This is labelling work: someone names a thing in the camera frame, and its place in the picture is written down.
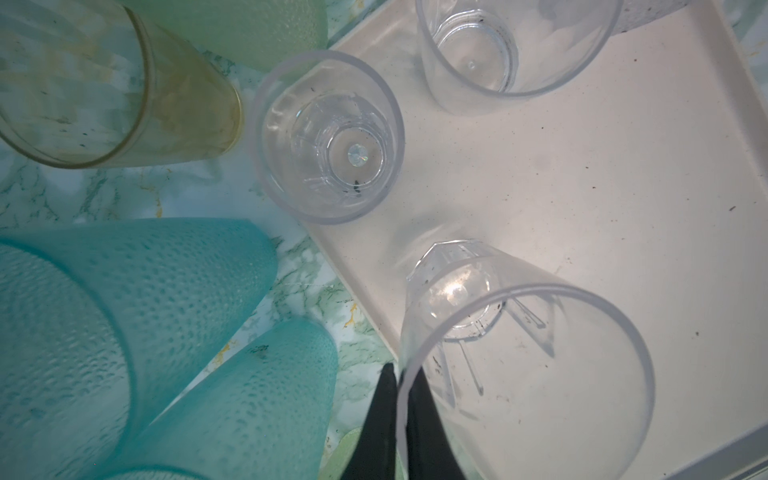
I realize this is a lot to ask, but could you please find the pale green plastic cup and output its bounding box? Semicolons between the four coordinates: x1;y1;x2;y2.
318;428;362;480

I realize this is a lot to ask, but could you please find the small clear faceted glass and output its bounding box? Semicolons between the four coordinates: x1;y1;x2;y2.
415;0;623;116

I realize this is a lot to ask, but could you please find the light green textured cup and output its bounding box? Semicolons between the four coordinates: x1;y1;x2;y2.
122;0;328;72

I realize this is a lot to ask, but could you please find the clear textured plastic cup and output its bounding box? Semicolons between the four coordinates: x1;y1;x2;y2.
612;0;691;35

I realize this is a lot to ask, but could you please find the amber yellow plastic cup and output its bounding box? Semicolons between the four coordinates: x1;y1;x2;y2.
1;1;244;169

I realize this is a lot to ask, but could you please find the large clear plastic cup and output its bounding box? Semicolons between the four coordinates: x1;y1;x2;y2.
395;240;655;479

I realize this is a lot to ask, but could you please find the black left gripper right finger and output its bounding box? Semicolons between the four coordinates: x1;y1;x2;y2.
406;369;466;480

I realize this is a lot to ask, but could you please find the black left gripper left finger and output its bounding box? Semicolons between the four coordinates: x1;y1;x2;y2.
341;363;398;480

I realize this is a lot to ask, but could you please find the teal textured cup near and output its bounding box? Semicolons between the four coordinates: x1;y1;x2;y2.
95;318;338;479

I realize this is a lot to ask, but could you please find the pale pink plastic tray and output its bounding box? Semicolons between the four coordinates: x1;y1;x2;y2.
310;1;767;479

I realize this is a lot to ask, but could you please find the teal textured cup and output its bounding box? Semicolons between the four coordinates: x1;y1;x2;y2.
1;218;277;479
95;318;338;479

